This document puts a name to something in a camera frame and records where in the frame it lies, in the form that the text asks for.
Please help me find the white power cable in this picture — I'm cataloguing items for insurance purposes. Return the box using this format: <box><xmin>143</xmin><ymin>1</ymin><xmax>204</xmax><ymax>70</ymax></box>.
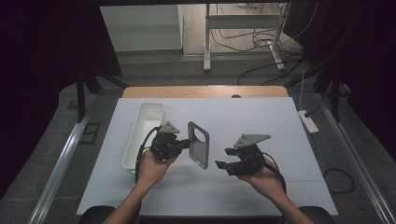
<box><xmin>298</xmin><ymin>68</ymin><xmax>307</xmax><ymax>112</ymax></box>

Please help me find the person's leg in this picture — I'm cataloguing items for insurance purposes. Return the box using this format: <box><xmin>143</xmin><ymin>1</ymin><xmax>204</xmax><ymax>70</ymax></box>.
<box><xmin>298</xmin><ymin>206</ymin><xmax>336</xmax><ymax>224</ymax></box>
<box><xmin>78</xmin><ymin>204</ymin><xmax>117</xmax><ymax>224</ymax></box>

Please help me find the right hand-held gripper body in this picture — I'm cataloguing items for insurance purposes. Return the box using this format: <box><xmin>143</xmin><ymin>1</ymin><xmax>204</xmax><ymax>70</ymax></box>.
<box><xmin>228</xmin><ymin>133</ymin><xmax>272</xmax><ymax>177</ymax></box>

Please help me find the person's left leg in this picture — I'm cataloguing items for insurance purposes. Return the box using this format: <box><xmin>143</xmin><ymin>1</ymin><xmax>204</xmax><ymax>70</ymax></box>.
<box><xmin>78</xmin><ymin>204</ymin><xmax>117</xmax><ymax>224</ymax></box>

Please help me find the grey phone case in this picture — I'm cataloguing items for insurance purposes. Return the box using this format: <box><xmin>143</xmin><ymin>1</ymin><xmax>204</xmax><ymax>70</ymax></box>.
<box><xmin>187</xmin><ymin>120</ymin><xmax>210</xmax><ymax>171</ymax></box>

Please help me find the person's right hand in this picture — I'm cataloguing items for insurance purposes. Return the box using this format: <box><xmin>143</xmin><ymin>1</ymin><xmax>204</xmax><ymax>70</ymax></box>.
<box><xmin>237</xmin><ymin>156</ymin><xmax>287</xmax><ymax>202</ymax></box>

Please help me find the person's right leg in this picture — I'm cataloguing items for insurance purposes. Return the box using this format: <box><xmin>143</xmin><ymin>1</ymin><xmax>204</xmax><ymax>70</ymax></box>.
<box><xmin>298</xmin><ymin>206</ymin><xmax>336</xmax><ymax>224</ymax></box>

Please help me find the white table cover sheet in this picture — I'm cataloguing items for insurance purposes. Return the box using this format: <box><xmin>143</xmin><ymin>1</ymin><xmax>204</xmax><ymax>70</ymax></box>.
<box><xmin>76</xmin><ymin>97</ymin><xmax>339</xmax><ymax>217</ymax></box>

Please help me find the white metal desk frame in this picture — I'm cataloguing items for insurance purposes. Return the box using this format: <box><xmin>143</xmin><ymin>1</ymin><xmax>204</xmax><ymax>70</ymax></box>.
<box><xmin>203</xmin><ymin>3</ymin><xmax>291</xmax><ymax>73</ymax></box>

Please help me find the person's left hand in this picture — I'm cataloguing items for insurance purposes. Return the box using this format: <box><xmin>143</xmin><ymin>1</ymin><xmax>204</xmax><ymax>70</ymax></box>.
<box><xmin>135</xmin><ymin>150</ymin><xmax>180</xmax><ymax>191</ymax></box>

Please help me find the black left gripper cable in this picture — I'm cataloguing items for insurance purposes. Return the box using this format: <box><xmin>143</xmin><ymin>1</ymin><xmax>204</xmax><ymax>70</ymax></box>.
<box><xmin>134</xmin><ymin>125</ymin><xmax>163</xmax><ymax>183</ymax></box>

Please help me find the tangle of black floor cables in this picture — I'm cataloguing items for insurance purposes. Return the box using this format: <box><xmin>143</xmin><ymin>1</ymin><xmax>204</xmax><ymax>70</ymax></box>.
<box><xmin>209</xmin><ymin>3</ymin><xmax>321</xmax><ymax>87</ymax></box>

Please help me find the black stand leg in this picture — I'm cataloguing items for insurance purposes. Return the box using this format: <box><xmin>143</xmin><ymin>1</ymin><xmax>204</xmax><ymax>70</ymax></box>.
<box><xmin>75</xmin><ymin>73</ymin><xmax>88</xmax><ymax>123</ymax></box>

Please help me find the white plastic storage bin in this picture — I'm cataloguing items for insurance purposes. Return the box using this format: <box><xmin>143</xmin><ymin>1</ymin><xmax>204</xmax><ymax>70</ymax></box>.
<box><xmin>121</xmin><ymin>102</ymin><xmax>166</xmax><ymax>172</ymax></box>

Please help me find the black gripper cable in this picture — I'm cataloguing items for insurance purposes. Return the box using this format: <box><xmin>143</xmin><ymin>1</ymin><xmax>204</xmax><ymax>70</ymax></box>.
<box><xmin>262</xmin><ymin>151</ymin><xmax>288</xmax><ymax>192</ymax></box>
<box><xmin>134</xmin><ymin>125</ymin><xmax>163</xmax><ymax>183</ymax></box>

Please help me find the wooden table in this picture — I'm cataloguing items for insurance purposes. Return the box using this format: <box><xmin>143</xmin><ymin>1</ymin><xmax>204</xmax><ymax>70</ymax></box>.
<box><xmin>121</xmin><ymin>86</ymin><xmax>290</xmax><ymax>99</ymax></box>

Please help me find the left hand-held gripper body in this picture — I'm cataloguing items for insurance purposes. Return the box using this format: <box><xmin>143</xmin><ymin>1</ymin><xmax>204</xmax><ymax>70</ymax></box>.
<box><xmin>150</xmin><ymin>120</ymin><xmax>183</xmax><ymax>163</ymax></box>

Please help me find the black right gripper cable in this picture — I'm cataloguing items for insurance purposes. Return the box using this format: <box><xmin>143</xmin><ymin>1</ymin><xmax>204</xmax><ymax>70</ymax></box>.
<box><xmin>262</xmin><ymin>151</ymin><xmax>288</xmax><ymax>192</ymax></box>

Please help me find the black looped floor cable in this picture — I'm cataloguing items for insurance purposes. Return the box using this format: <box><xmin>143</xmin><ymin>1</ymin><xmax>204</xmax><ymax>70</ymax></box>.
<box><xmin>322</xmin><ymin>167</ymin><xmax>355</xmax><ymax>194</ymax></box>

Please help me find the white power strip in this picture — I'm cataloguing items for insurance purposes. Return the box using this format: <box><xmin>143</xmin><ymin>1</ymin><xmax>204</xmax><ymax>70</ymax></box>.
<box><xmin>297</xmin><ymin>109</ymin><xmax>319</xmax><ymax>135</ymax></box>

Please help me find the aluminium floor rail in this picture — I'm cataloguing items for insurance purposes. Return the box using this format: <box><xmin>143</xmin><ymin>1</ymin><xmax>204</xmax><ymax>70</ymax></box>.
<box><xmin>317</xmin><ymin>92</ymin><xmax>396</xmax><ymax>224</ymax></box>
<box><xmin>27</xmin><ymin>92</ymin><xmax>98</xmax><ymax>224</ymax></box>

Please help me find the black floor frame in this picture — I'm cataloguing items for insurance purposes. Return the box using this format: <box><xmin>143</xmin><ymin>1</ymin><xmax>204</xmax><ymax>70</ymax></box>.
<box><xmin>79</xmin><ymin>122</ymin><xmax>102</xmax><ymax>145</ymax></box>

